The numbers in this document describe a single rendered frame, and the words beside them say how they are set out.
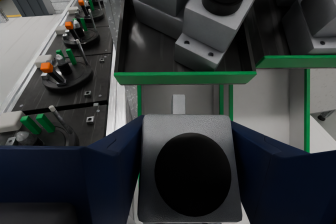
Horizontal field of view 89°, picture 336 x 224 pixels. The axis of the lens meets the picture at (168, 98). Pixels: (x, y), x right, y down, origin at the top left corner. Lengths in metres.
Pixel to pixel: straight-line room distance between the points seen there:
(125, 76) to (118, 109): 0.31
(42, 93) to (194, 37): 0.50
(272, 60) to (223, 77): 0.06
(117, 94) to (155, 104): 0.24
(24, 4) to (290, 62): 2.32
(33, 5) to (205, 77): 2.25
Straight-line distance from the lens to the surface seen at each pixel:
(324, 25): 0.22
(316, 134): 0.68
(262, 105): 0.37
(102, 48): 0.72
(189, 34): 0.16
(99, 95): 0.51
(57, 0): 1.51
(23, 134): 0.40
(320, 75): 1.48
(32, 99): 0.59
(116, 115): 0.47
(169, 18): 0.18
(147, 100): 0.30
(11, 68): 1.02
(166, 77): 0.16
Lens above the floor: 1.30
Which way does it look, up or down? 46 degrees down
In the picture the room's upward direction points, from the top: straight up
